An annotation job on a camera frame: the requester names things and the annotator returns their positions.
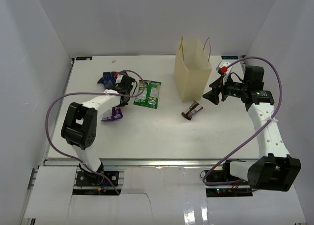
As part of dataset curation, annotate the aluminium front rail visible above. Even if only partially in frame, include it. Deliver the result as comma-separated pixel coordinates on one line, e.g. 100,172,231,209
43,158,261,167

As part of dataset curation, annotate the blue table label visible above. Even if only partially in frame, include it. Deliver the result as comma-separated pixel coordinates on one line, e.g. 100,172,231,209
221,56,238,60
75,56,93,61

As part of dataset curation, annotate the left blue table label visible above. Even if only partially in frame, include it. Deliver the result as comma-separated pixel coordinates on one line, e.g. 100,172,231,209
75,56,93,61

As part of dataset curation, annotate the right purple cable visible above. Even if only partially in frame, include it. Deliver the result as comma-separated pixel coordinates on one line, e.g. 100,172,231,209
202,56,283,193

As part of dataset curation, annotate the dark purple snack bag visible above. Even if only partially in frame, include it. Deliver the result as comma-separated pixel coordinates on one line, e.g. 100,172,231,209
97,71,116,86

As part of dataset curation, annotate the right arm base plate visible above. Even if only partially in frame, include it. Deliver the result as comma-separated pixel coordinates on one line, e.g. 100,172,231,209
206,170,253,198

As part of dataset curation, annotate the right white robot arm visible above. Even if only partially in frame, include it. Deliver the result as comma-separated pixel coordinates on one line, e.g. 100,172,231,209
203,66,301,192

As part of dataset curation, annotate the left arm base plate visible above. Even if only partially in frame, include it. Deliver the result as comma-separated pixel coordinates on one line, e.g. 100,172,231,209
74,170,120,195

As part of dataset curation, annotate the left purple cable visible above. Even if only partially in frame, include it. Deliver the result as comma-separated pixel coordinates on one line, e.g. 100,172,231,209
46,69,147,195

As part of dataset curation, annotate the purple cable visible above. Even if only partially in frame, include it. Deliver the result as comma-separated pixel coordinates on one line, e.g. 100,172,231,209
202,56,283,193
46,69,147,195

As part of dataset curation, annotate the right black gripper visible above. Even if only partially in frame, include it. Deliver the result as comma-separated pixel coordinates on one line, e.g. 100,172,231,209
203,73,248,105

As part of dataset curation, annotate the brown paper bag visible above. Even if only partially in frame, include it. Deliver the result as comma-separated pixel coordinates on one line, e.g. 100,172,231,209
174,38,212,102

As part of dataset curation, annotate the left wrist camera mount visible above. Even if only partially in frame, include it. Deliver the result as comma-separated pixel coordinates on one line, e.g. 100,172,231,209
114,72,124,85

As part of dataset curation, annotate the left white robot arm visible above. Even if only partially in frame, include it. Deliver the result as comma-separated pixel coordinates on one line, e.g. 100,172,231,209
61,74,137,185

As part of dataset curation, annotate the green Fox's candy bag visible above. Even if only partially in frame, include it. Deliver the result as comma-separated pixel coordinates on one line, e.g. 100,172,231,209
133,80,161,109

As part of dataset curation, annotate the right blue table label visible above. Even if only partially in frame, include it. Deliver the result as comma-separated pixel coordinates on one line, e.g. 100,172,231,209
221,56,238,60

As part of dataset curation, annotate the purple candy bag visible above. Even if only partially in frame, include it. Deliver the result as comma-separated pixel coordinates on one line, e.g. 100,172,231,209
101,107,123,122

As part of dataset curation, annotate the brown chocolate bar right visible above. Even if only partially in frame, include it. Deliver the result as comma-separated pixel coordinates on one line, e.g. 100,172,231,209
181,101,203,121

